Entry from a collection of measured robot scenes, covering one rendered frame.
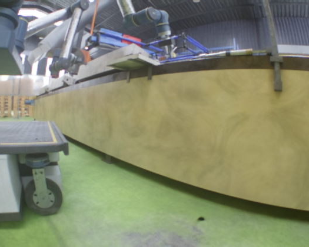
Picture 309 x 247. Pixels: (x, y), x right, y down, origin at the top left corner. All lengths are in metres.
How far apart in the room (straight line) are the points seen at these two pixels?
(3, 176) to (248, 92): 1.02
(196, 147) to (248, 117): 0.31
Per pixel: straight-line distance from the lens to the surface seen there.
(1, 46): 0.80
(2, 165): 0.63
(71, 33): 1.74
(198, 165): 0.86
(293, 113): 0.77
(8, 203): 0.70
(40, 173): 0.70
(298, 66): 0.81
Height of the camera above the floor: 0.48
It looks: 4 degrees down
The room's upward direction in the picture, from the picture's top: 3 degrees clockwise
